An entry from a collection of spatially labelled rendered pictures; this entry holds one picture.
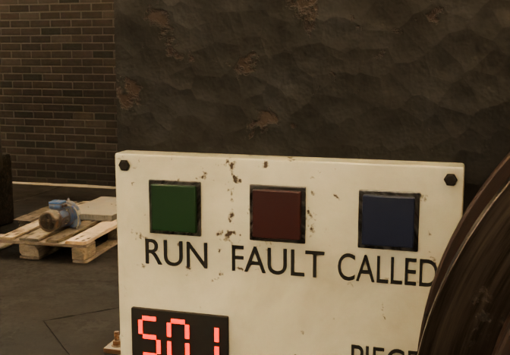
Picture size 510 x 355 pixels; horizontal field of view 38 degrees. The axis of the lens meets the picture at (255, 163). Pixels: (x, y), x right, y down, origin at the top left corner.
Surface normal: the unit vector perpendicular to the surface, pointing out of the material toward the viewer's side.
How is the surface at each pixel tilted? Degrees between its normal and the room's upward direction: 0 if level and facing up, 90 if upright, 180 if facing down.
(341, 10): 90
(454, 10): 90
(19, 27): 90
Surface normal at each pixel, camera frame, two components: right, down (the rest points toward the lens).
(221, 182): -0.27, 0.14
